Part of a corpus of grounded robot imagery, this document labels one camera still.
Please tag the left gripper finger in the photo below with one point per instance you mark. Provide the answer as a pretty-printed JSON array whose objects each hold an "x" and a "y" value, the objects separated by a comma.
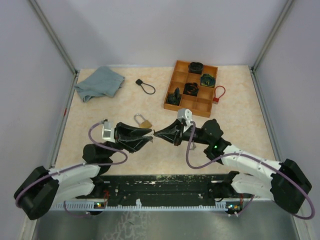
[
  {"x": 134, "y": 143},
  {"x": 131, "y": 131}
]

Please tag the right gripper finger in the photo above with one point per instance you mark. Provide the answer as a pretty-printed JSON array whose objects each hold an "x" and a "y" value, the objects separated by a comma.
[
  {"x": 171, "y": 138},
  {"x": 171, "y": 129}
]

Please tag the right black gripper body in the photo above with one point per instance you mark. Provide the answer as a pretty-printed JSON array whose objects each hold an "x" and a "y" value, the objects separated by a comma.
[{"x": 185, "y": 136}]

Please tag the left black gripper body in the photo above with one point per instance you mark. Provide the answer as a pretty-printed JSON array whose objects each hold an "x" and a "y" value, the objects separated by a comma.
[{"x": 117, "y": 136}]

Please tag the brass padlock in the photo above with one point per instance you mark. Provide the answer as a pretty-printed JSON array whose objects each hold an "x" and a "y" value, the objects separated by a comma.
[{"x": 142, "y": 122}]

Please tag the silver key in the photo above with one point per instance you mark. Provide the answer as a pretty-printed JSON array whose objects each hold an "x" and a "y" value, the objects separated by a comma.
[
  {"x": 192, "y": 146},
  {"x": 153, "y": 136}
]

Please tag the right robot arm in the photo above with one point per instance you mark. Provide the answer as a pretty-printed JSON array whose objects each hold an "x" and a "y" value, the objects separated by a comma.
[{"x": 281, "y": 182}]

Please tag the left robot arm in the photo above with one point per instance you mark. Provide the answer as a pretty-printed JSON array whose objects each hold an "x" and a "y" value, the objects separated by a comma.
[{"x": 110, "y": 146}]

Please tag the wooden compartment tray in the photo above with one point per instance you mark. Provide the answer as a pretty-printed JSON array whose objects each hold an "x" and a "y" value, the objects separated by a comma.
[{"x": 192, "y": 86}]

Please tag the blue folded cloth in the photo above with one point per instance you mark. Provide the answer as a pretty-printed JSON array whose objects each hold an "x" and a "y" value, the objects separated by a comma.
[{"x": 103, "y": 82}]

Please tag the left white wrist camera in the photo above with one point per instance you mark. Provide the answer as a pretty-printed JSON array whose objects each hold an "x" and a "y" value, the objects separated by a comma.
[{"x": 108, "y": 131}]

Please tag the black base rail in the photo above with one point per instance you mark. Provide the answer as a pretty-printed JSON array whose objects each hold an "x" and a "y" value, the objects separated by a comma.
[{"x": 212, "y": 185}]

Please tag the white toothed cable duct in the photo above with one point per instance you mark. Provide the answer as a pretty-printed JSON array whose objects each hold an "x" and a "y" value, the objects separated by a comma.
[{"x": 145, "y": 204}]

